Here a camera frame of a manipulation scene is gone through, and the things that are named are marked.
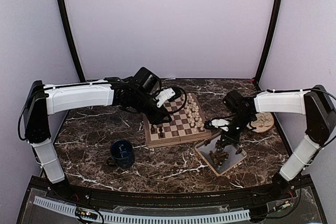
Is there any cream floral ceramic plate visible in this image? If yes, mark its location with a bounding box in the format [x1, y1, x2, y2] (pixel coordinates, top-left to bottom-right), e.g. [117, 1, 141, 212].
[247, 112, 275, 133]

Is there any white slotted cable duct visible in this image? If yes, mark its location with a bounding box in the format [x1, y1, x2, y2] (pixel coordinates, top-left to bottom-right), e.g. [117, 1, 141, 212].
[33, 196, 250, 223]

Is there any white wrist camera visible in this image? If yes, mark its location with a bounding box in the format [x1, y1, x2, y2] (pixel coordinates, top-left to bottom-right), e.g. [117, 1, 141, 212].
[155, 88, 175, 108]
[204, 118, 229, 132]

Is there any dark blue enamel mug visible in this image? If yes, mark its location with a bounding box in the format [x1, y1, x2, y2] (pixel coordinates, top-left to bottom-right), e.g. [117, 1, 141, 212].
[106, 139, 135, 169]

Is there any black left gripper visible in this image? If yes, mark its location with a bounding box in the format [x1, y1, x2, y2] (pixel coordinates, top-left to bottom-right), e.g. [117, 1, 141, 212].
[132, 91, 172, 125]

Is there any black right frame post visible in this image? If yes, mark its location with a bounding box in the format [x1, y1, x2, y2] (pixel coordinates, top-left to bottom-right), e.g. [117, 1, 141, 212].
[253, 0, 281, 89]

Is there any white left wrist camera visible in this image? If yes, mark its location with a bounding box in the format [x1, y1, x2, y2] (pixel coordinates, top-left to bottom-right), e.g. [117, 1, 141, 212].
[155, 88, 175, 108]

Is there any wooden folding chess board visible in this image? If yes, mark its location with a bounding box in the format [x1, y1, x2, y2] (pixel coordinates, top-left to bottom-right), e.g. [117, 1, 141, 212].
[143, 93, 212, 148]

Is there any silver metal tray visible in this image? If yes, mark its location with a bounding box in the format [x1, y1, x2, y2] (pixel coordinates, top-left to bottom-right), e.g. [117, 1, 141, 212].
[195, 132, 247, 176]

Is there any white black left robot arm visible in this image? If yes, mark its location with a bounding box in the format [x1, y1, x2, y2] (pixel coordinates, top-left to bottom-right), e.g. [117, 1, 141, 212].
[17, 67, 187, 201]

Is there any white chess pieces row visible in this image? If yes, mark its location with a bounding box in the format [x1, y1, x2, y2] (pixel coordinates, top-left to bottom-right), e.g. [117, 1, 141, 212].
[184, 93, 205, 133]

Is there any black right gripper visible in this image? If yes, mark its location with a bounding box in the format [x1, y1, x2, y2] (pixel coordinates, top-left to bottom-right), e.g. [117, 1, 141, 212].
[219, 112, 255, 147]

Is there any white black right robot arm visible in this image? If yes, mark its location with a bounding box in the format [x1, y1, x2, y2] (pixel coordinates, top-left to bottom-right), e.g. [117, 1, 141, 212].
[205, 85, 335, 200]

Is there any black left frame post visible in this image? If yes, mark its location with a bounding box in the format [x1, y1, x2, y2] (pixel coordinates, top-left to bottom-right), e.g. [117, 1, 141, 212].
[57, 0, 85, 82]

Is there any black frame post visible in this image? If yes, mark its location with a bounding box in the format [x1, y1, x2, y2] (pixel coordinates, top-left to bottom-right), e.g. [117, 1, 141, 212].
[57, 0, 85, 82]
[253, 0, 281, 89]

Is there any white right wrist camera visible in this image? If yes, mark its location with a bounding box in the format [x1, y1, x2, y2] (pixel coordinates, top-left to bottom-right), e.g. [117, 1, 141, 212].
[204, 118, 229, 132]

